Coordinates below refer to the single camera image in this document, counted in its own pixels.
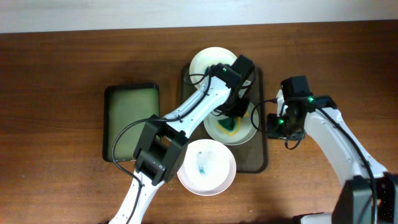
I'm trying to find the green yellow sponge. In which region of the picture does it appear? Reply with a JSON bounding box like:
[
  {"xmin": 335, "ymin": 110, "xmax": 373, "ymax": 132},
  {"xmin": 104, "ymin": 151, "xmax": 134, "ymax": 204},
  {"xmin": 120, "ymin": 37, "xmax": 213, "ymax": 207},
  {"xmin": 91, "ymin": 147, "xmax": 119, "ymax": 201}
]
[{"xmin": 216, "ymin": 117, "xmax": 242, "ymax": 136}]

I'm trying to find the white plate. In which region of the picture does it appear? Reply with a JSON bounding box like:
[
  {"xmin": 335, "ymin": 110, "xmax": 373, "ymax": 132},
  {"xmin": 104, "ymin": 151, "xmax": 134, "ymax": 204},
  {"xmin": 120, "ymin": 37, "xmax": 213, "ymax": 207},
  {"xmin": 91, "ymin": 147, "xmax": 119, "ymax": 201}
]
[
  {"xmin": 189, "ymin": 47, "xmax": 237, "ymax": 75},
  {"xmin": 203, "ymin": 103, "xmax": 259, "ymax": 146},
  {"xmin": 177, "ymin": 139, "xmax": 237, "ymax": 197}
]

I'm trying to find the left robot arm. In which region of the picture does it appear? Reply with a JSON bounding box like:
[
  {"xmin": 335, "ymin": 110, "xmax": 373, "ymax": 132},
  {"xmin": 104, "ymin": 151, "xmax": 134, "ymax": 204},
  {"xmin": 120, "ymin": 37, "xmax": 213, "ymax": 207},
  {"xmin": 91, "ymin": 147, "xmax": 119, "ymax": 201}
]
[{"xmin": 110, "ymin": 55, "xmax": 256, "ymax": 223}]

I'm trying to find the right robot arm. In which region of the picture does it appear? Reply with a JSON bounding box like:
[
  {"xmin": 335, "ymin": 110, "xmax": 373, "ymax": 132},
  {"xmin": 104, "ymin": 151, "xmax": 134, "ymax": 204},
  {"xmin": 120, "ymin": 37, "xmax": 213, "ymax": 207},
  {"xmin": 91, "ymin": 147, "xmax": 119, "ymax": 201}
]
[{"xmin": 267, "ymin": 76, "xmax": 397, "ymax": 224}]

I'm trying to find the large brown serving tray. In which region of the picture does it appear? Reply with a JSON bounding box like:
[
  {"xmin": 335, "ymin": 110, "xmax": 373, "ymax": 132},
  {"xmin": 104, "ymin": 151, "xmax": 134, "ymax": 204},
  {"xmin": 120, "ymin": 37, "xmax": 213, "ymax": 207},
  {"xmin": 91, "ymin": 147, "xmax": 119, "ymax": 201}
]
[{"xmin": 180, "ymin": 63, "xmax": 268, "ymax": 174}]

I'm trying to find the black water tray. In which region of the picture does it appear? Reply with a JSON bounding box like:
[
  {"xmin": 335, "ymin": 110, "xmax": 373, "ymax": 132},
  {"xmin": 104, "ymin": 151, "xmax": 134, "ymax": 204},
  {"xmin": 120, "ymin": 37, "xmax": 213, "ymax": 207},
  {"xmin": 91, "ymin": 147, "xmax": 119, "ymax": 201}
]
[{"xmin": 102, "ymin": 83, "xmax": 160, "ymax": 162}]

